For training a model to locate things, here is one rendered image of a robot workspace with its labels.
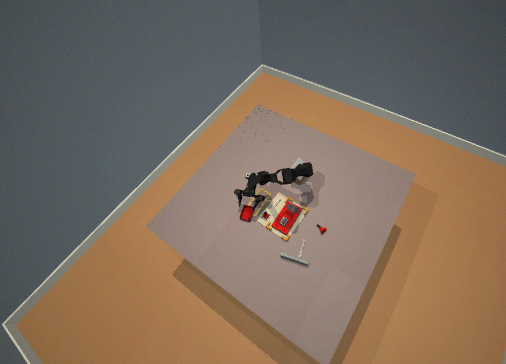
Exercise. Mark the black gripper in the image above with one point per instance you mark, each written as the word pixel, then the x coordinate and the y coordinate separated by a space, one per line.
pixel 240 192

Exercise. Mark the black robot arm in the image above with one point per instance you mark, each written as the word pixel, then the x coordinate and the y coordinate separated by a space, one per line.
pixel 289 176

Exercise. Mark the dark grey rectangular bar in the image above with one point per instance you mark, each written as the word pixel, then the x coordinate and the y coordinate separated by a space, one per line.
pixel 291 258

